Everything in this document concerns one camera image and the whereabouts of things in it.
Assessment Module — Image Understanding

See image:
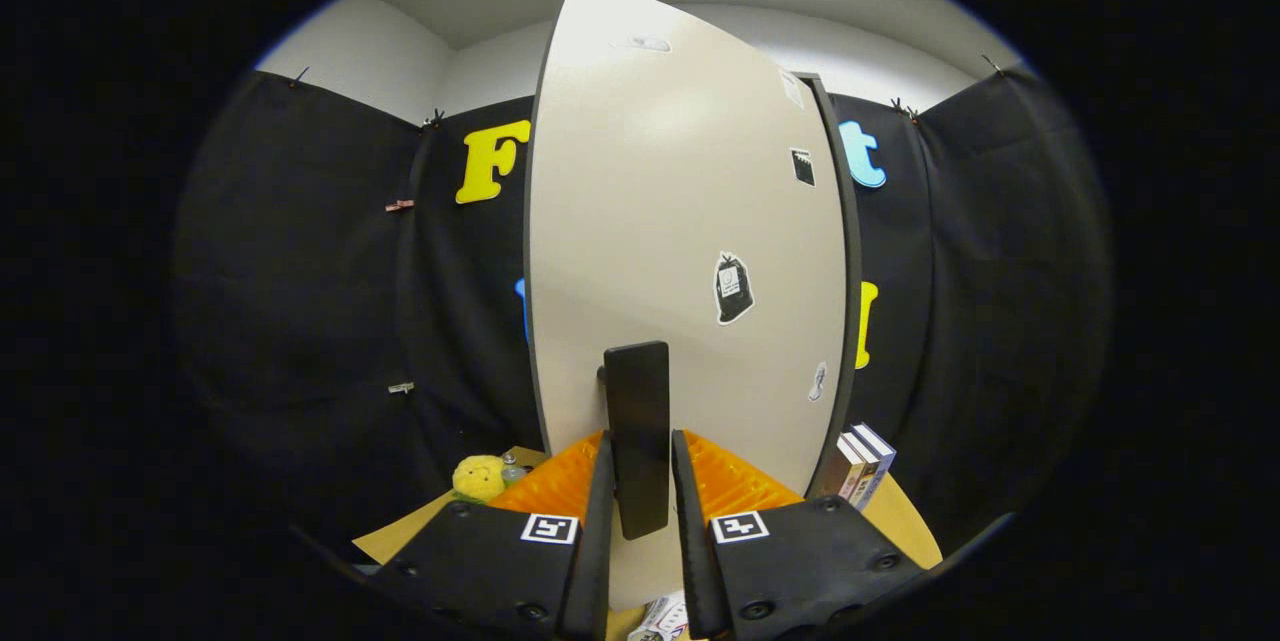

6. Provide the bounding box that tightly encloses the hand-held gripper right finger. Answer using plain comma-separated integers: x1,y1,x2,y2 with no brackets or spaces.
670,429,926,641

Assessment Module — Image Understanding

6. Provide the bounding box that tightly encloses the dark grey shoe cabinet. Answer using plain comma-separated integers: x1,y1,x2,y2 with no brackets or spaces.
800,71,863,500

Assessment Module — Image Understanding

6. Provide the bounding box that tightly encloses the black door handle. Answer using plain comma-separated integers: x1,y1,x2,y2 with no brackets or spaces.
598,341,671,541

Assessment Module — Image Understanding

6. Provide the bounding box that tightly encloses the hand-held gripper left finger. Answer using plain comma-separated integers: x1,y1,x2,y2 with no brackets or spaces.
370,429,616,641

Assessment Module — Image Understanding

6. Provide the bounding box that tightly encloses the white canvas shoe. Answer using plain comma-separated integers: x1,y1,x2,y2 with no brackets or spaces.
628,591,691,641

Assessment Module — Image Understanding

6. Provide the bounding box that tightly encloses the yellow pineapple plush toy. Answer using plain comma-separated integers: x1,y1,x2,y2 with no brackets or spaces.
450,455,508,504

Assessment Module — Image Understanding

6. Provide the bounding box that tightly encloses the black backdrop cloth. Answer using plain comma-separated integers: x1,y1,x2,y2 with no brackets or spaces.
170,66,1116,562

